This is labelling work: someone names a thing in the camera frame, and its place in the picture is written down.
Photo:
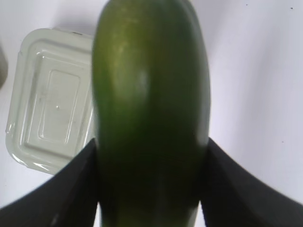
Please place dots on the green cucumber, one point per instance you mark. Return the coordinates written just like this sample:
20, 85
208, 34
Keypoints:
151, 88

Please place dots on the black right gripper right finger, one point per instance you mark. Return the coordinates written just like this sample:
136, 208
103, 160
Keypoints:
232, 197

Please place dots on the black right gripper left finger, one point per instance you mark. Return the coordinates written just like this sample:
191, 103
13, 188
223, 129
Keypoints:
68, 199

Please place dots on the green lidded glass food container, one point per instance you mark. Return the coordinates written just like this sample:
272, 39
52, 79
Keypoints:
51, 116

